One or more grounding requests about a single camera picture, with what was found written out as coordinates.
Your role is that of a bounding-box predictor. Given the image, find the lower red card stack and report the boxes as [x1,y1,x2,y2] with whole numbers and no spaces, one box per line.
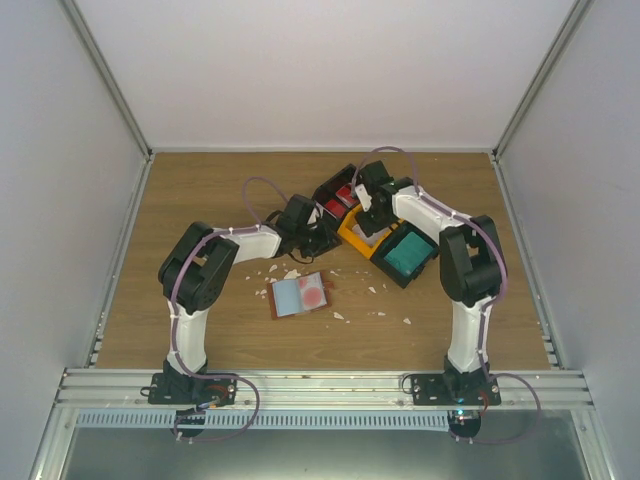
[324,199,348,218]

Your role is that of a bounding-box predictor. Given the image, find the red white credit card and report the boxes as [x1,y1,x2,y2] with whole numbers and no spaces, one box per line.
[298,275,327,311]

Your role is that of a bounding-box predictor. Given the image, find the aluminium front rail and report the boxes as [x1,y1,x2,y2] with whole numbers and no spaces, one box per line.
[55,369,594,411]

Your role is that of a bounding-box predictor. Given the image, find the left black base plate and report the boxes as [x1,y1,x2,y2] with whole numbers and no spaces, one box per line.
[140,371,237,406]

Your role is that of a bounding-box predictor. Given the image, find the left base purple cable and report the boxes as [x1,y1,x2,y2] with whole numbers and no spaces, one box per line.
[172,377,261,445]

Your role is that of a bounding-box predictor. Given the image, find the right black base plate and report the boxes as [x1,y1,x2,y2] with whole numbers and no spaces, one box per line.
[401,373,502,408]

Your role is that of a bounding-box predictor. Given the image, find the red card stack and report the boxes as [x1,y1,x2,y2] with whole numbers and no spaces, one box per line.
[335,185,359,206]
[324,199,348,218]

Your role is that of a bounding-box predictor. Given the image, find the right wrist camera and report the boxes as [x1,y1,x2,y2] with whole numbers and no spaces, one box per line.
[354,184,373,212]

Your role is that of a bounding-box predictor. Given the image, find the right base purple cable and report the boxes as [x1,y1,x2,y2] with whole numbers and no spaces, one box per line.
[449,372,544,445]

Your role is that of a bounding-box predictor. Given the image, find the black bin with red cards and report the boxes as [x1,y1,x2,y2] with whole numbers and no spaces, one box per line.
[312,164,359,230]

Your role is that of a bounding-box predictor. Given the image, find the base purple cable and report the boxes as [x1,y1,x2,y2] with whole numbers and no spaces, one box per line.
[449,372,544,445]
[172,377,261,445]

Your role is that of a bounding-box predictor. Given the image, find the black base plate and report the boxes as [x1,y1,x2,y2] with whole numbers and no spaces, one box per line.
[140,371,237,406]
[401,373,502,408]

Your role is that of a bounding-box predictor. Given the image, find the upper red card stack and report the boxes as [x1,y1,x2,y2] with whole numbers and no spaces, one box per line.
[335,185,359,206]

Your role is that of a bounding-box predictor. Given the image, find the brown leather card holder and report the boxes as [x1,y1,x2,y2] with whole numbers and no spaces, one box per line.
[267,270,334,320]

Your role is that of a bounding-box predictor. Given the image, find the black bin with teal cards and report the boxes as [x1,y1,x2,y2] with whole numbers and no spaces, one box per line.
[370,222,439,288]

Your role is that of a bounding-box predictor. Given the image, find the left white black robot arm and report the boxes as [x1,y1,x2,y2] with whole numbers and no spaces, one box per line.
[158,194,340,404]

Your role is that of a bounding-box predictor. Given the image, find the grey slotted cable duct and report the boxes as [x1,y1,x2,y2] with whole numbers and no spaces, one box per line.
[76,409,449,432]

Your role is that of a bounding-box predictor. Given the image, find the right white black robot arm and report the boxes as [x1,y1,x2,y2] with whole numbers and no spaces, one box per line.
[351,161,507,405]

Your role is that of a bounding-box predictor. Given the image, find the yellow plastic bin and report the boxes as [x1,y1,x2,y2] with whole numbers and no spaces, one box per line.
[337,205,403,260]

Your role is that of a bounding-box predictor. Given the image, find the teal card stack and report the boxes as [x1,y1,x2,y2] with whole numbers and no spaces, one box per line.
[384,232,434,277]

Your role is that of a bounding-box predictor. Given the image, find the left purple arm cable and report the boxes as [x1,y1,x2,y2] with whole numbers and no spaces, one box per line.
[169,175,291,381]

